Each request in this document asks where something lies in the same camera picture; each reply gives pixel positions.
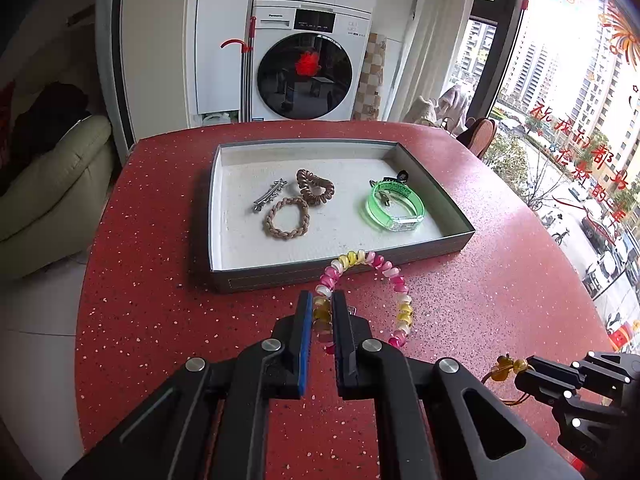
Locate dark clothing pile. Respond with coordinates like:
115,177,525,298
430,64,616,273
0,82,93,196

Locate brown braided hair tie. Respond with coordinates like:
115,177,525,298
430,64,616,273
263,196,311,241

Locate brown spiral hair tie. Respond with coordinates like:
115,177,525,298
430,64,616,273
296,169,335,207

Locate white curtain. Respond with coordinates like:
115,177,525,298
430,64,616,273
395,0,476,121

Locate yellow beaded hair tie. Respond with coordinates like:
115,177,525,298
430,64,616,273
482,354,533,406

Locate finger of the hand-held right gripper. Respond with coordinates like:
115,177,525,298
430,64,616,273
552,394,640,461
515,351,640,401

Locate white plush blanket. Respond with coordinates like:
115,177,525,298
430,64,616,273
404,82,476,133

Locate brown chair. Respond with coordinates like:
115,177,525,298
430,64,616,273
456,117,498,160

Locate white tall cabinet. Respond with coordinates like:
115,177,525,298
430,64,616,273
120,0,261,126

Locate red lettering window decal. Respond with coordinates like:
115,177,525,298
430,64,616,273
530,105,631,221

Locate long silver hair clip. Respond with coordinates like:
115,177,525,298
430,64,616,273
251,178,289,213

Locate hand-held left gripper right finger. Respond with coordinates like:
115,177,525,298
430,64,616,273
330,290,586,480

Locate pink yellow spiral hair tie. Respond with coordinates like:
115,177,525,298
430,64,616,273
312,250,416,356

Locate red handled mop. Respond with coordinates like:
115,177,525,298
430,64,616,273
221,16,257,123

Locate firework window decal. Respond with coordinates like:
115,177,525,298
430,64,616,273
600,5,640,68

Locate checkered hanging cloth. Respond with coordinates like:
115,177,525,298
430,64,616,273
351,32,387,121

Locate grey shallow tray box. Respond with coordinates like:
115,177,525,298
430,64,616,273
207,140,476,295

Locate white washing machine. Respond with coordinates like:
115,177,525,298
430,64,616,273
248,0,376,122

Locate cream leather sofa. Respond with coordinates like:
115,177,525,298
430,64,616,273
0,80,118,281

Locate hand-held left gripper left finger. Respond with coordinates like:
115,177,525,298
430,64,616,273
62,290,315,480

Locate green translucent bracelet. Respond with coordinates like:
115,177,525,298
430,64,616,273
359,180,426,233

